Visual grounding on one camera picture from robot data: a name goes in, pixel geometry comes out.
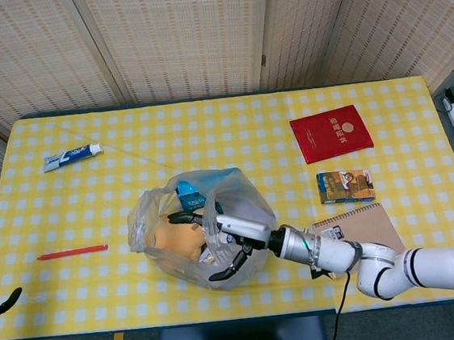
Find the red pen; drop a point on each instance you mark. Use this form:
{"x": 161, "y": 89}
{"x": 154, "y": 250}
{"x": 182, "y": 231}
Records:
{"x": 73, "y": 252}

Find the grey translucent plastic bag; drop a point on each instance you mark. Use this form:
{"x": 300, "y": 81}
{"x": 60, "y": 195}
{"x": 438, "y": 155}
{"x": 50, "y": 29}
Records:
{"x": 238, "y": 201}

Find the blue white toothpaste tube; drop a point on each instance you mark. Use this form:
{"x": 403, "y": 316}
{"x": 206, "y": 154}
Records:
{"x": 71, "y": 156}

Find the red certificate book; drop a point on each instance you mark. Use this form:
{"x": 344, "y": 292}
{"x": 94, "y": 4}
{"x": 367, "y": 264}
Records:
{"x": 332, "y": 132}

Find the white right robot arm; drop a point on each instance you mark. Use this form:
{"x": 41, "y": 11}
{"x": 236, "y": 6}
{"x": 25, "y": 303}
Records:
{"x": 382, "y": 259}

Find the brown spiral notebook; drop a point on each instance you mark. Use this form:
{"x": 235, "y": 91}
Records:
{"x": 362, "y": 224}

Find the orange plush toy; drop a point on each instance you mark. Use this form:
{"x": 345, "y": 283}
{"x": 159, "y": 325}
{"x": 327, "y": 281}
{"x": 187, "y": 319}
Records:
{"x": 173, "y": 240}

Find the blue illustrated card box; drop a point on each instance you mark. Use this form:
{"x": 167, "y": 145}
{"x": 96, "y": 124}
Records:
{"x": 346, "y": 186}

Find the woven folding screen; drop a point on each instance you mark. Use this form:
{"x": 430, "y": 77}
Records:
{"x": 176, "y": 37}

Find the blue snack box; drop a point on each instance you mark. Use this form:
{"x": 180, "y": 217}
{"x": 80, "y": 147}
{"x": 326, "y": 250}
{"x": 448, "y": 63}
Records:
{"x": 189, "y": 196}

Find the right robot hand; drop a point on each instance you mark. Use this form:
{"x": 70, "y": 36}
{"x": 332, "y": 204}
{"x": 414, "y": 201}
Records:
{"x": 241, "y": 229}

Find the yellow white checked tablecloth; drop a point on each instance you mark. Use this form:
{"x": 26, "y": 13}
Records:
{"x": 206, "y": 131}

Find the blue white tissue pack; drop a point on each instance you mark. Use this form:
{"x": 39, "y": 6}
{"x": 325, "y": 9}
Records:
{"x": 213, "y": 256}

